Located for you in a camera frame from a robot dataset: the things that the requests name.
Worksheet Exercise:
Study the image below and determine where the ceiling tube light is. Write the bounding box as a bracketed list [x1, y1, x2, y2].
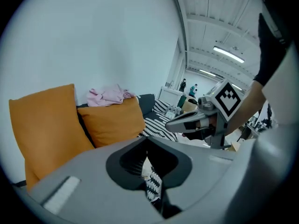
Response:
[199, 69, 217, 77]
[213, 45, 246, 63]

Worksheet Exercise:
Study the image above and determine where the black white patterned throw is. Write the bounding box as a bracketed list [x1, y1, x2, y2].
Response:
[135, 95, 179, 203]

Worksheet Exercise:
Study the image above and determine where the brown cardboard box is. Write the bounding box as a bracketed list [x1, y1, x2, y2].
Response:
[182, 99, 199, 114]
[229, 141, 242, 152]

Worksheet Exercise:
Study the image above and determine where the large orange cushion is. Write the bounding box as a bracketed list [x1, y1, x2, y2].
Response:
[8, 84, 95, 192]

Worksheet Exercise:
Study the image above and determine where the person's right forearm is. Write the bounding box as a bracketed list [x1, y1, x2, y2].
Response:
[227, 80, 267, 135]

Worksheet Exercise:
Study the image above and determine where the small orange cushion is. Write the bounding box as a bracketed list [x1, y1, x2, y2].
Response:
[77, 96, 146, 149]

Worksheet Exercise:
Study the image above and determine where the person's black shirt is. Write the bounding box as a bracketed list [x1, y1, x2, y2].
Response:
[253, 12, 287, 86]

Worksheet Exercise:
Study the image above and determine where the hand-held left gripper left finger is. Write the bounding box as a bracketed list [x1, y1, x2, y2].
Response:
[106, 136, 148, 191]

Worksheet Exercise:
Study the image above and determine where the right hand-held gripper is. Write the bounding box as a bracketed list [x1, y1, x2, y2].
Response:
[164, 78, 242, 149]

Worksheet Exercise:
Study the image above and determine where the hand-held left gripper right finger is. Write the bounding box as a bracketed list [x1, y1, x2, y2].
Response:
[146, 136, 193, 219]

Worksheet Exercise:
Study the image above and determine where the pink crumpled garment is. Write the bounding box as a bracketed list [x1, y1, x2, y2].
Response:
[86, 84, 136, 108]

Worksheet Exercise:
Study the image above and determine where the white counter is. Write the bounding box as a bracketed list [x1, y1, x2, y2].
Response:
[159, 85, 184, 107]

